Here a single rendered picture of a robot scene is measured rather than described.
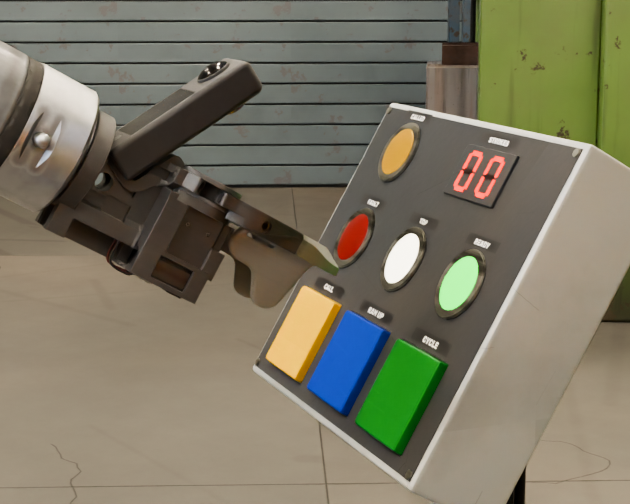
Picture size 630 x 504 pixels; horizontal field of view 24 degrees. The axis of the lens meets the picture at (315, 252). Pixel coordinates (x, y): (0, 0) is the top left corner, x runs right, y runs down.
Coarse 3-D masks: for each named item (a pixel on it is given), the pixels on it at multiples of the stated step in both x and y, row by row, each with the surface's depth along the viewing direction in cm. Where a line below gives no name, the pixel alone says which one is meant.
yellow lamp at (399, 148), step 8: (400, 136) 129; (408, 136) 127; (392, 144) 129; (400, 144) 128; (408, 144) 127; (392, 152) 128; (400, 152) 127; (408, 152) 126; (384, 160) 129; (392, 160) 128; (400, 160) 127; (384, 168) 128; (392, 168) 127
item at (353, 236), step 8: (360, 216) 128; (352, 224) 129; (360, 224) 127; (344, 232) 129; (352, 232) 128; (360, 232) 127; (344, 240) 129; (352, 240) 127; (360, 240) 126; (344, 248) 128; (352, 248) 127; (344, 256) 127
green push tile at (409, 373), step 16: (400, 352) 111; (416, 352) 109; (384, 368) 112; (400, 368) 110; (416, 368) 108; (432, 368) 106; (384, 384) 111; (400, 384) 109; (416, 384) 107; (432, 384) 106; (368, 400) 112; (384, 400) 110; (400, 400) 108; (416, 400) 106; (368, 416) 111; (384, 416) 109; (400, 416) 107; (416, 416) 106; (368, 432) 110; (384, 432) 108; (400, 432) 106; (400, 448) 106
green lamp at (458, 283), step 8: (456, 264) 111; (464, 264) 110; (472, 264) 109; (448, 272) 112; (456, 272) 110; (464, 272) 109; (472, 272) 108; (448, 280) 111; (456, 280) 110; (464, 280) 109; (472, 280) 108; (448, 288) 110; (456, 288) 109; (464, 288) 108; (472, 288) 108; (440, 296) 111; (448, 296) 110; (456, 296) 109; (464, 296) 108; (448, 304) 109; (456, 304) 108
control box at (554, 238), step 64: (384, 128) 133; (448, 128) 122; (512, 128) 114; (384, 192) 127; (448, 192) 117; (512, 192) 109; (576, 192) 104; (384, 256) 122; (448, 256) 113; (512, 256) 106; (576, 256) 105; (384, 320) 117; (448, 320) 109; (512, 320) 104; (576, 320) 106; (448, 384) 105; (512, 384) 105; (384, 448) 108; (448, 448) 104; (512, 448) 106
